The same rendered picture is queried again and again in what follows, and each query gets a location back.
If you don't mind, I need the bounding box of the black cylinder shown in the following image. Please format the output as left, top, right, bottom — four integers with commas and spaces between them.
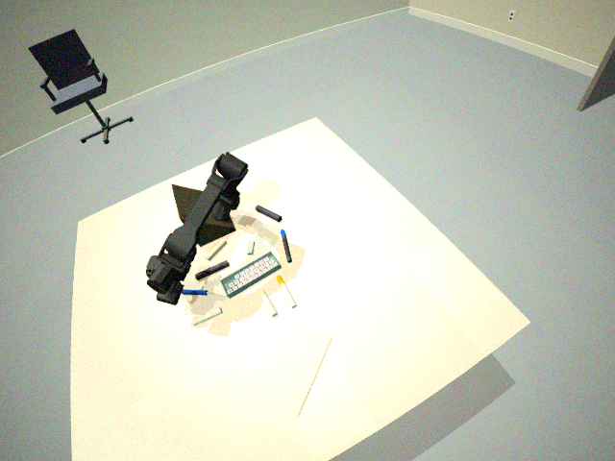
255, 205, 283, 222
194, 260, 230, 281

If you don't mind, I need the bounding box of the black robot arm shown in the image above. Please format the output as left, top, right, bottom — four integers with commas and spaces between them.
145, 152, 249, 294

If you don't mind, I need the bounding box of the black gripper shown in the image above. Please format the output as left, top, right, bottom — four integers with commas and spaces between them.
156, 264, 191, 306

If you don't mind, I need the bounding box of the blue stylus with grey tip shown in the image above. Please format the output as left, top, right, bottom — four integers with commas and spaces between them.
182, 290, 214, 295

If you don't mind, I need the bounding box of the grey pen with blue tip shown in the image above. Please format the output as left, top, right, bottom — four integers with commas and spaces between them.
281, 230, 292, 263

